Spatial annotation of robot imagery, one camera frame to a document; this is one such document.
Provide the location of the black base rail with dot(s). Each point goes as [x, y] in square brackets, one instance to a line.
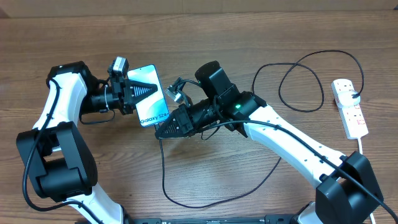
[267, 219]

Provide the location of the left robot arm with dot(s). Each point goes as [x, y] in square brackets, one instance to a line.
[60, 170]

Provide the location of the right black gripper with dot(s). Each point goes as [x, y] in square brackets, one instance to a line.
[185, 124]

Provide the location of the white charger plug adapter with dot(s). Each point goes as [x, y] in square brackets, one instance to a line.
[346, 99]

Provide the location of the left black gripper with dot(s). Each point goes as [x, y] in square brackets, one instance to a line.
[125, 93]

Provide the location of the Samsung Galaxy smartphone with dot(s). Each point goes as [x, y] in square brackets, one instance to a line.
[152, 109]

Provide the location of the white power strip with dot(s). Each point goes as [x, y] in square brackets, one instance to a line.
[352, 118]

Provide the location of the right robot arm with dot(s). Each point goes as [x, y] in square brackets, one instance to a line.
[347, 190]

